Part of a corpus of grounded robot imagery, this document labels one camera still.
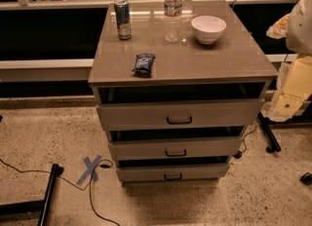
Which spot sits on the grey top drawer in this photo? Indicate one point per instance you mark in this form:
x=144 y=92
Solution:
x=178 y=115

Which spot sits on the grey drawer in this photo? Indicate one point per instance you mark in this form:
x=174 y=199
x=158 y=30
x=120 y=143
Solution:
x=172 y=173
x=166 y=149
x=178 y=115

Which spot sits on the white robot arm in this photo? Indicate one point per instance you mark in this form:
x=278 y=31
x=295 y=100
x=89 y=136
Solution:
x=294 y=83

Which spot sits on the grey drawer cabinet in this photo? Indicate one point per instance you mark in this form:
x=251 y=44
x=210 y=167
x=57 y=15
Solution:
x=233 y=67

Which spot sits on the grey middle drawer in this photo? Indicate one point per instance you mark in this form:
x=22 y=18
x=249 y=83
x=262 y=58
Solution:
x=166 y=149

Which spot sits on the grey bottom drawer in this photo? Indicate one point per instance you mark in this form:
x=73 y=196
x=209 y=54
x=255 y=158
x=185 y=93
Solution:
x=172 y=173

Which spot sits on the dark blue snack packet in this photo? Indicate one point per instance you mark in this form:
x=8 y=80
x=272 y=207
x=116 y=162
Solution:
x=144 y=64

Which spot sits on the white ceramic bowl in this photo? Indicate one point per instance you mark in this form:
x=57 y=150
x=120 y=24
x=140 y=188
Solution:
x=208 y=29

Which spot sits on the blue tape cross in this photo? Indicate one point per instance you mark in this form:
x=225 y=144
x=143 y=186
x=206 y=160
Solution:
x=90 y=170

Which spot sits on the silver blue drink can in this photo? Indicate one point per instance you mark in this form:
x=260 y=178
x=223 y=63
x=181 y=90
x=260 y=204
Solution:
x=122 y=12

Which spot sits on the clear plastic water bottle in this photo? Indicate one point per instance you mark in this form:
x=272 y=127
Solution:
x=172 y=13

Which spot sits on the black stand leg right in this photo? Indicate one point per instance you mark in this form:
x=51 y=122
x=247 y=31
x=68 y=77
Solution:
x=273 y=145

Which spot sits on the black stand leg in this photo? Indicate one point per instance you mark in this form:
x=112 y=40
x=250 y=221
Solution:
x=273 y=145
x=43 y=206

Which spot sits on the black stand leg left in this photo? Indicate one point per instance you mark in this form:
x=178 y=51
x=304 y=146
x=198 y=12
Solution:
x=43 y=206

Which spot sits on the black caster wheel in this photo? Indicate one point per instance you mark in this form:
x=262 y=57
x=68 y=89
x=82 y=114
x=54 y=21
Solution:
x=306 y=179

